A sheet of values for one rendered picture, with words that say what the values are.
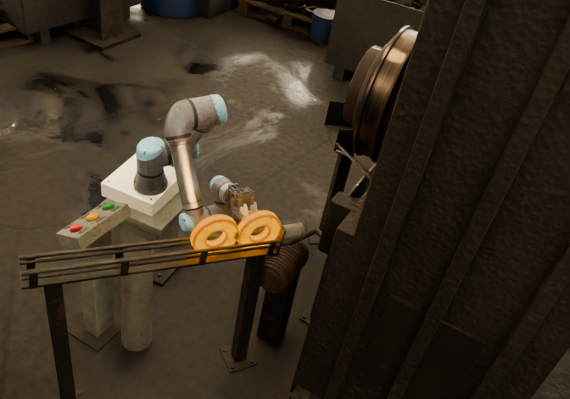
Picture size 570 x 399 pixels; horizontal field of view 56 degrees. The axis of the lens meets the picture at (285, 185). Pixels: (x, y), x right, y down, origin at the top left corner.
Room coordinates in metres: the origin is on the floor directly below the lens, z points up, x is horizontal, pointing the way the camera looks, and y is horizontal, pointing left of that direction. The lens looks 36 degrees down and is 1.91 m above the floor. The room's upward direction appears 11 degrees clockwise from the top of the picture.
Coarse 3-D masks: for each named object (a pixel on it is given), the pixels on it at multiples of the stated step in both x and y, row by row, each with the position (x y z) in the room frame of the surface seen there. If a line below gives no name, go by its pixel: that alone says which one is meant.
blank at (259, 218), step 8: (248, 216) 1.35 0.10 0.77; (256, 216) 1.35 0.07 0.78; (264, 216) 1.35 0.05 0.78; (272, 216) 1.37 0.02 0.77; (240, 224) 1.33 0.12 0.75; (248, 224) 1.32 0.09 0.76; (256, 224) 1.34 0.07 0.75; (264, 224) 1.36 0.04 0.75; (272, 224) 1.37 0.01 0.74; (280, 224) 1.39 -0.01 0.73; (240, 232) 1.31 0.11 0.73; (248, 232) 1.33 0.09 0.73; (264, 232) 1.38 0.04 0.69; (272, 232) 1.38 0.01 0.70; (240, 240) 1.31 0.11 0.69; (248, 240) 1.33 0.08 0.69; (256, 240) 1.35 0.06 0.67; (264, 240) 1.36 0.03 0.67
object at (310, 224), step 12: (336, 108) 2.40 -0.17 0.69; (336, 120) 2.40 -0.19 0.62; (336, 132) 2.32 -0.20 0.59; (348, 132) 2.15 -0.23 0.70; (348, 144) 2.15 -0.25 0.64; (336, 168) 2.26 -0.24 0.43; (348, 168) 2.24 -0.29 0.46; (336, 180) 2.23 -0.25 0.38; (336, 192) 2.23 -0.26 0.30; (324, 216) 2.24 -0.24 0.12; (312, 228) 2.26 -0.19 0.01; (312, 240) 2.17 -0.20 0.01
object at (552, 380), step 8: (568, 352) 1.52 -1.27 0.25; (560, 360) 1.47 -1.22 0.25; (568, 360) 1.48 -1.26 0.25; (560, 368) 1.43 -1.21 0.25; (568, 368) 1.44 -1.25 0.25; (552, 376) 1.39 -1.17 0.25; (560, 376) 1.39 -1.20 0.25; (568, 376) 1.40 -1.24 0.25; (544, 384) 1.34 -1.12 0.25; (552, 384) 1.35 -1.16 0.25; (560, 384) 1.36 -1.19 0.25; (568, 384) 1.36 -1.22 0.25; (536, 392) 1.30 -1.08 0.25; (544, 392) 1.30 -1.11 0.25; (552, 392) 1.31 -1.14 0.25; (560, 392) 1.32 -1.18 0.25; (568, 392) 1.32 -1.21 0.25
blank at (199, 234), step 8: (208, 216) 1.28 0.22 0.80; (216, 216) 1.28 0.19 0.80; (224, 216) 1.30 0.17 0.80; (200, 224) 1.26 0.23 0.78; (208, 224) 1.25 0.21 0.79; (216, 224) 1.27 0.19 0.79; (224, 224) 1.28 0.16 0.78; (232, 224) 1.29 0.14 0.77; (192, 232) 1.25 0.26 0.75; (200, 232) 1.24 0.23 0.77; (208, 232) 1.25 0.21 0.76; (224, 232) 1.28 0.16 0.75; (232, 232) 1.30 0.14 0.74; (192, 240) 1.24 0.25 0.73; (200, 240) 1.24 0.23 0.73; (208, 240) 1.28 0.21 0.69; (216, 240) 1.29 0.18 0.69; (224, 240) 1.29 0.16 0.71; (232, 240) 1.30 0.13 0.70; (200, 248) 1.24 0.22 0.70
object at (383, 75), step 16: (400, 32) 1.70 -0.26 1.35; (416, 32) 1.75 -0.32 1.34; (400, 48) 1.63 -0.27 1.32; (384, 64) 1.59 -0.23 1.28; (400, 64) 1.58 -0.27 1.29; (384, 80) 1.55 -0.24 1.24; (368, 96) 1.54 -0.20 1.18; (384, 96) 1.52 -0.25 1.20; (368, 112) 1.52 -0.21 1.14; (368, 128) 1.52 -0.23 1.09; (368, 144) 1.53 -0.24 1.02
